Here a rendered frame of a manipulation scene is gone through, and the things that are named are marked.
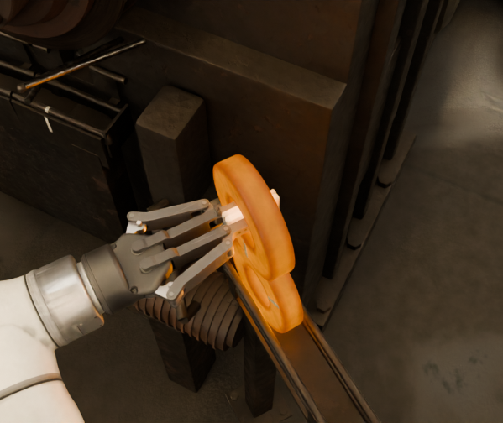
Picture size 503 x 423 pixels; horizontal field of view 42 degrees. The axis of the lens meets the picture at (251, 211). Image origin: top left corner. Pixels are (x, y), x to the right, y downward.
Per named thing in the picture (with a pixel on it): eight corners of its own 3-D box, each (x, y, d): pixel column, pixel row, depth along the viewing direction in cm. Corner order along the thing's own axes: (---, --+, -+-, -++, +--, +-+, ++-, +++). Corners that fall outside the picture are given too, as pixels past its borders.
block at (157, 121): (180, 163, 126) (166, 76, 106) (216, 179, 125) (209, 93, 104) (150, 205, 121) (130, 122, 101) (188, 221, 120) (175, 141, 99)
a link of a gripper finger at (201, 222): (140, 268, 77) (135, 259, 78) (224, 227, 79) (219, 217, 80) (134, 253, 74) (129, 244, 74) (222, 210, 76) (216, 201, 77)
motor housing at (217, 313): (181, 334, 167) (155, 229, 122) (258, 373, 162) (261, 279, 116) (154, 378, 161) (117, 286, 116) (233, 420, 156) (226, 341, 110)
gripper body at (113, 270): (86, 271, 79) (157, 238, 81) (112, 330, 75) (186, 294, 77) (69, 242, 73) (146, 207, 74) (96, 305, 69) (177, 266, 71)
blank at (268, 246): (228, 128, 78) (203, 139, 77) (292, 217, 69) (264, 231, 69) (243, 207, 90) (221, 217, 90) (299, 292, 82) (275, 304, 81)
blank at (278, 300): (267, 297, 108) (249, 306, 107) (238, 216, 101) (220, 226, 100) (315, 340, 94) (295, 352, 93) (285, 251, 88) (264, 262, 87)
